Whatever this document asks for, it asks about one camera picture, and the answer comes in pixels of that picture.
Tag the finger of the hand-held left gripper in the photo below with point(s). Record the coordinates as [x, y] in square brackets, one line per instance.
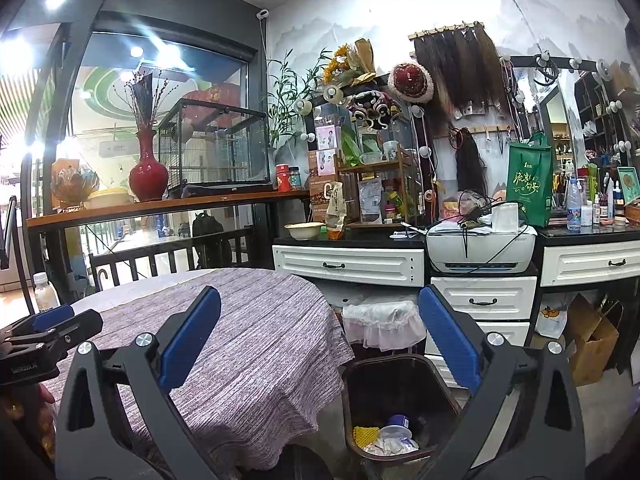
[52, 317]
[80, 325]

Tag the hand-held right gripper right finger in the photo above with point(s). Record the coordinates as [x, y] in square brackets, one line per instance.
[447, 335]

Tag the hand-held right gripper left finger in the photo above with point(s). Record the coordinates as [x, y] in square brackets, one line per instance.
[192, 335]

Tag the dark trash bin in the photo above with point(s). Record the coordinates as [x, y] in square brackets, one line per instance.
[400, 385]

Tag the white blue paper cup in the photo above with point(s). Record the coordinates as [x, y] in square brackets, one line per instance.
[397, 427]

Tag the person's left forearm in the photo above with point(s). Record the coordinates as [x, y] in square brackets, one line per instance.
[20, 465]

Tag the person's left hand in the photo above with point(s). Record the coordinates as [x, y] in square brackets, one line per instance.
[22, 410]

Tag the white milk bottle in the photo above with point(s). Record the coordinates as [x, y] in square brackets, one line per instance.
[46, 295]

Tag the purple woven tablecloth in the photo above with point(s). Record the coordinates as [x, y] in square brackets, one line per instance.
[240, 340]

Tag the white frilled cloth cover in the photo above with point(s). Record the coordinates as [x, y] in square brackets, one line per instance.
[385, 325]

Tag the white printer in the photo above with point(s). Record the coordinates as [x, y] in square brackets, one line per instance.
[480, 252]

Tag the black wooden railing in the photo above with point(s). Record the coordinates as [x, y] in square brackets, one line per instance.
[165, 245]

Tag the black backpack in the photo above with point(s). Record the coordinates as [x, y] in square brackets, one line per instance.
[210, 240]

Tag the white duck-print bag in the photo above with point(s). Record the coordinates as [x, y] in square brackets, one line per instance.
[551, 322]

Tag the white drawer vanity cabinet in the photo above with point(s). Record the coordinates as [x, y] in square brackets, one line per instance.
[350, 265]

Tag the yellow lidded bowl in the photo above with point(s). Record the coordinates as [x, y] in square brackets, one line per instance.
[110, 199]

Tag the wooden ledge shelf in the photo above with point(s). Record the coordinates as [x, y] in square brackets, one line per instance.
[175, 205]

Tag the white box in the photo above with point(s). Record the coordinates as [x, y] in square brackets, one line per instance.
[506, 217]

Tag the amber glass lotus ornament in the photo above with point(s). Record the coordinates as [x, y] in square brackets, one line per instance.
[75, 185]

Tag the cardboard box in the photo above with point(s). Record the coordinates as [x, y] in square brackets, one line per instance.
[592, 345]

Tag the wooden desktop rack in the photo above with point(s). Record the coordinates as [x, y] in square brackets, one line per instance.
[405, 195]

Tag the cream enamel bowl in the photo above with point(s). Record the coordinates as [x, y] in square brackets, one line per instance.
[304, 231]

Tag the red vase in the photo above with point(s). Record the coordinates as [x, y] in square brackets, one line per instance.
[148, 177]

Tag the brown paper snack bag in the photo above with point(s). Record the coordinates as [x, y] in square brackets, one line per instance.
[336, 212]

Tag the green tote bag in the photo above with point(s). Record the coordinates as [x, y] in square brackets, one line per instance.
[529, 185]

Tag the black hair bundle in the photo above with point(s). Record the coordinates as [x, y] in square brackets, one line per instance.
[471, 165]

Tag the clear water bottle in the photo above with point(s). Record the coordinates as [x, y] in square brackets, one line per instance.
[574, 210]

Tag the red can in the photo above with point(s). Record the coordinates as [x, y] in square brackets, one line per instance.
[283, 180]

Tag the blue-lid jar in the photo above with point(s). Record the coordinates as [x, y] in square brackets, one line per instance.
[295, 180]

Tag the brown printed box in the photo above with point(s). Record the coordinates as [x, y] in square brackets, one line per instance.
[320, 195]

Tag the white mug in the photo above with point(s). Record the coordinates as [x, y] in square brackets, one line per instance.
[390, 151]

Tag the bulb-lit vanity mirror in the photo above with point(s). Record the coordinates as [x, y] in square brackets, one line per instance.
[370, 135]

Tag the dried branches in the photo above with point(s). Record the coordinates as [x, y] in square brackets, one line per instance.
[142, 102]

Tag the green framed picture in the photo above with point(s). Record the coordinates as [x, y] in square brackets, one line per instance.
[629, 185]

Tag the black white opera headdress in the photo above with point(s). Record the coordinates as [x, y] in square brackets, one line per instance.
[372, 110]

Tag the red embroidered hat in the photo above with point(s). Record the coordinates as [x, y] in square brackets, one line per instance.
[410, 82]

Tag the green bamboo plant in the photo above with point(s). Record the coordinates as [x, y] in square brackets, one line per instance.
[292, 100]

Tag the hanging brown hair extensions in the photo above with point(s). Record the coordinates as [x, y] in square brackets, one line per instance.
[455, 70]

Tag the sunflower bouquet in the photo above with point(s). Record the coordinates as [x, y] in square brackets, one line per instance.
[347, 67]

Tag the white security camera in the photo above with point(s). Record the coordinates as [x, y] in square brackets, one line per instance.
[262, 13]

